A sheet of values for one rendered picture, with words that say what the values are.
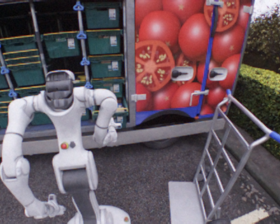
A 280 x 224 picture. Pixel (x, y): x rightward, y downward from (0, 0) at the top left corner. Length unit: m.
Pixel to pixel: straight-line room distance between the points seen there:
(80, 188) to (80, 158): 0.18
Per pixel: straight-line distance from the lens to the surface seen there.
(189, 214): 1.89
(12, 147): 0.78
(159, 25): 1.64
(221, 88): 2.23
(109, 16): 1.74
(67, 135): 0.80
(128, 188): 1.98
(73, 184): 0.89
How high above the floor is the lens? 1.66
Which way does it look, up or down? 29 degrees down
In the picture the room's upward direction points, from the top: straight up
